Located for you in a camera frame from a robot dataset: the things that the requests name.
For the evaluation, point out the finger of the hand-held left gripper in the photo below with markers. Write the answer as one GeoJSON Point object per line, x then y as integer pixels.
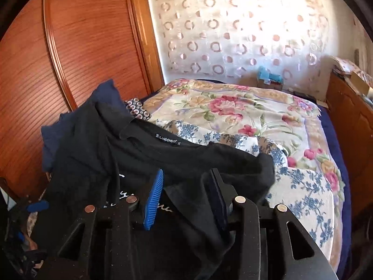
{"type": "Point", "coordinates": [38, 206]}

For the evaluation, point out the wooden dresser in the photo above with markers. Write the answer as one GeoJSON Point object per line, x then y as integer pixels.
{"type": "Point", "coordinates": [349, 122]}

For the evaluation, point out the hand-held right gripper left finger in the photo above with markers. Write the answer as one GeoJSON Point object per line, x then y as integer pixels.
{"type": "Point", "coordinates": [153, 199]}

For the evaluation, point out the wooden wardrobe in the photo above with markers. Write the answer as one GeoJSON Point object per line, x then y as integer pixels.
{"type": "Point", "coordinates": [87, 35]}

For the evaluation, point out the sheer circle patterned curtain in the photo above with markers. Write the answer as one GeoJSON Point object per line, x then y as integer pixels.
{"type": "Point", "coordinates": [233, 35]}

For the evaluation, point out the pink floral blanket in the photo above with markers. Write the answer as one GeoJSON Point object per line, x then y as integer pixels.
{"type": "Point", "coordinates": [233, 108]}

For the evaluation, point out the blue and white floral quilt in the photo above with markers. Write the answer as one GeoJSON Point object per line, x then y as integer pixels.
{"type": "Point", "coordinates": [303, 198]}

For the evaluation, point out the circle patterned small cloth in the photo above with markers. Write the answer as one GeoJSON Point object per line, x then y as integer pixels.
{"type": "Point", "coordinates": [137, 109]}

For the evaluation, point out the teal box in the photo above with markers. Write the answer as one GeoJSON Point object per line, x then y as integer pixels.
{"type": "Point", "coordinates": [269, 77]}

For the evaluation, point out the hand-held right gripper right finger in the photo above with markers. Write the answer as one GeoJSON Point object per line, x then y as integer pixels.
{"type": "Point", "coordinates": [219, 204]}

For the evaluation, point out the navy blue cloth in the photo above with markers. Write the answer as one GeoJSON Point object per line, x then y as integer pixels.
{"type": "Point", "coordinates": [55, 143]}

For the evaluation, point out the navy bed sheet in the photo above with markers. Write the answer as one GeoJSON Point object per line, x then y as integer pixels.
{"type": "Point", "coordinates": [335, 140]}

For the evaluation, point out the black t-shirt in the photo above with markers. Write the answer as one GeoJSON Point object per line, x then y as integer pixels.
{"type": "Point", "coordinates": [174, 157]}

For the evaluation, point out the floral wrapping paper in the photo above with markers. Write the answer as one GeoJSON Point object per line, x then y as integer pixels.
{"type": "Point", "coordinates": [346, 64]}

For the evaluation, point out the cardboard box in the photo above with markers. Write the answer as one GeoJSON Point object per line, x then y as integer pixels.
{"type": "Point", "coordinates": [360, 83]}

